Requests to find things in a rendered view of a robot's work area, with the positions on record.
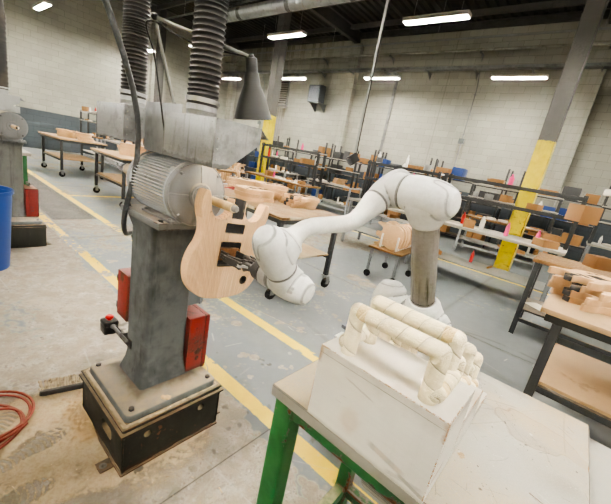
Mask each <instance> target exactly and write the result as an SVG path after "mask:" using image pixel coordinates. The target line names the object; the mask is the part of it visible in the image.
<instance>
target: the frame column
mask: <svg viewBox="0 0 611 504"><path fill-rule="evenodd" d="M129 217H130V220H131V222H132V225H133V231H132V252H131V274H130V296H129V318H128V338H129V339H130V340H131V341H132V347H131V349H129V347H128V346H127V350H126V354H125V356H124V358H123V359H122V361H121V363H120V364H119V365H120V367H121V368H122V369H123V371H124V372H125V373H126V374H127V375H128V377H129V378H130V379H131V380H132V382H133V383H134V384H135V385H136V387H137V388H138V389H139V390H145V389H147V388H150V387H152V386H155V385H157V384H160V383H162V382H165V381H167V380H170V379H172V378H175V377H177V376H180V375H182V374H185V373H187V372H188V371H186V372H185V366H184V357H183V350H184V339H185V329H186V319H187V309H188V299H189V290H188V289H187V288H186V287H185V285H184V283H183V281H182V278H181V262H182V258H183V255H184V253H185V251H186V249H187V247H188V245H189V244H190V242H191V241H192V239H193V237H194V235H195V232H196V229H193V230H169V231H158V230H156V229H154V228H152V227H150V226H149V225H147V224H145V223H143V222H142V221H140V220H138V219H136V218H134V217H133V216H131V215H129Z"/></svg>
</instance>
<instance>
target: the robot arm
mask: <svg viewBox="0 0 611 504"><path fill-rule="evenodd" d="M460 205H461V195H460V193H459V191H458V189H457V188H455V187H454V186H452V185H451V184H449V183H447V182H445V181H443V180H440V179H436V178H432V177H427V176H422V175H411V174H410V173H409V172H408V171H407V170H405V169H396V170H393V171H390V172H388V173H386V174H385V175H384V176H382V177H381V178H380V179H379V180H377V181H376V182H375V183H374V184H373V185H372V186H371V188H370V189H369V190H368V191H367V192H366V193H365V195H364V196H363V198H362V199H361V201H360V202H359V203H358V205H357V206H356V207H355V209H354V210H353V211H352V212H351V213H349V214H347V215H343V216H330V217H315V218H309V219H305V220H302V221H300V222H298V223H296V224H294V225H293V226H291V227H289V228H283V227H280V228H279V227H277V226H275V225H271V224H267V225H264V226H261V227H259V228H258V229H257V230H256V231H255V233H254V234H253V237H252V249H253V252H254V255H255V257H253V256H252V255H250V257H249V256H248V255H245V254H243V253H241V252H239V251H236V256H235V257H233V256H230V254H229V253H227V252H225V251H223V250H221V253H220V258H221V259H223V260H222V262H224V263H226V264H228V265H230V266H233V267H235V268H236V269H238V270H241V268H242V269H245V270H246V271H248V272H250V274H251V276H252V277H253V278H254V279H256V280H257V281H258V282H259V284H261V285H263V286H265V287H266V288H268V289H270V290H272V292H273V293H274V294H276V295H277V296H279V297H280V298H282V299H284V300H286V301H288V302H291V303H294V304H299V305H304V304H306V303H308V302H309V301H310V300H311V299H312V297H313V295H314V293H315V284H314V283H313V281H312V280H311V279H310V278H309V277H308V276H307V275H305V274H304V272H303V271H302V270H301V269H300V268H299V267H298V265H297V264H296V262H297V259H298V257H299V255H300V253H301V252H302V243H303V242H304V240H305V239H306V238H308V237H309V236H311V235H314V234H325V233H343V232H349V231H353V230H355V229H357V228H359V227H361V226H363V225H364V224H366V223H367V222H368V221H370V220H371V219H373V218H374V217H376V216H378V215H379V214H381V213H383V212H384V211H385V210H386V209H388V208H396V209H402V210H404V212H405V215H406V217H407V219H408V222H409V224H410V226H411V227H412V240H411V295H410V296H408V295H407V294H406V293H407V290H406V288H405V287H404V285H402V283H400V282H399V281H396V280H390V279H385V280H383V281H382V282H381V283H379V284H378V285H377V287H376V288H375V290H374V292H373V294H372V297H371V300H370V303H369V307H370V305H371V301H372V299H373V297H375V296H377V295H381V296H384V297H386V298H388V299H390V300H393V301H395V302H397V303H399V304H402V305H404V306H406V307H408V308H411V309H413V310H415V311H417V312H420V313H422V314H424V315H426V316H429V317H431V318H433V319H435V320H437V321H440V322H442V323H444V324H446V325H449V326H451V322H450V320H449V318H448V316H447V315H445V314H444V311H443V309H442V306H441V303H440V301H439V300H438V299H437V298H436V297H435V293H436V278H437V263H438V252H439V237H440V227H441V226H442V225H443V224H444V222H445V221H446V220H449V219H451V218H452V217H454V216H455V215H456V213H457V212H458V210H459V208H460ZM451 327H452V326H451Z"/></svg>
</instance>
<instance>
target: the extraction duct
mask: <svg viewBox="0 0 611 504"><path fill-rule="evenodd" d="M355 1H359V0H302V3H303V6H304V8H305V9H311V8H317V7H324V6H329V5H335V4H341V3H347V2H355ZM304 8H303V7H302V4H301V0H268V1H263V2H258V3H253V4H248V5H243V6H238V7H234V8H229V9H228V11H229V12H228V13H227V15H228V18H226V20H227V23H228V22H234V21H242V20H246V19H252V18H258V17H264V16H270V15H276V14H281V13H287V12H289V13H290V12H294V11H299V10H305V9H304Z"/></svg>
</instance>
